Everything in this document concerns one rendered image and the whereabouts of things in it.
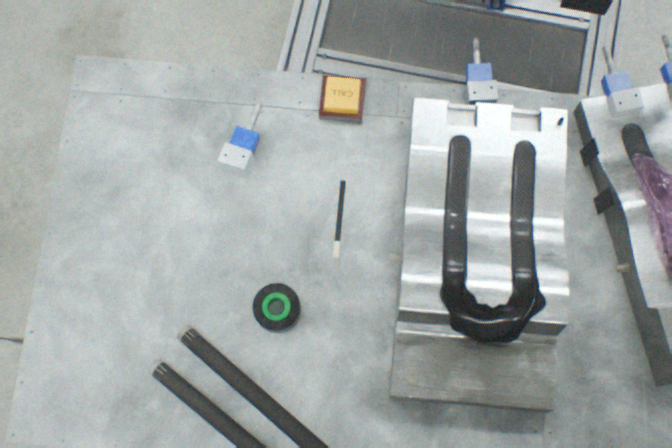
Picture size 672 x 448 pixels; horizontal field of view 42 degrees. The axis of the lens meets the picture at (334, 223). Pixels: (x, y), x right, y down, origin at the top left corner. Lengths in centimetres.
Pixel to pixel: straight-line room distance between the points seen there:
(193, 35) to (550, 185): 139
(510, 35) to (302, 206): 100
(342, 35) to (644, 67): 87
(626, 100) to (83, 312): 99
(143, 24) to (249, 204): 119
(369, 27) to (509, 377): 117
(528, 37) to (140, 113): 112
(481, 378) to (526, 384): 7
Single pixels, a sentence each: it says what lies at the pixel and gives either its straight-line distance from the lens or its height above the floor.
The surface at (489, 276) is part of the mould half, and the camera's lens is 139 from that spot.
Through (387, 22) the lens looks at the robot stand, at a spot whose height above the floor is 21.
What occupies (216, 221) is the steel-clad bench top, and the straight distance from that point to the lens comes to 155.
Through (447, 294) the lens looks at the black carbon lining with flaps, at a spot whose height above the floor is 90.
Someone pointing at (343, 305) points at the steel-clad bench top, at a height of 80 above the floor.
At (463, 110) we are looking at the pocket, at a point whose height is 87.
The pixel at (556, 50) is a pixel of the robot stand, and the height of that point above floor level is 21.
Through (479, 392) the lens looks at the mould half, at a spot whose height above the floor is 86.
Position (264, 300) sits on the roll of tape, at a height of 83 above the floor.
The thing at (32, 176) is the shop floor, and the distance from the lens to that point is 255.
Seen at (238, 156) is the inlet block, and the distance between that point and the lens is 152.
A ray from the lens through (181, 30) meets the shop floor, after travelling 261.
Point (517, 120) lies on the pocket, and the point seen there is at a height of 86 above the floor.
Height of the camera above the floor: 228
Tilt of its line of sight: 75 degrees down
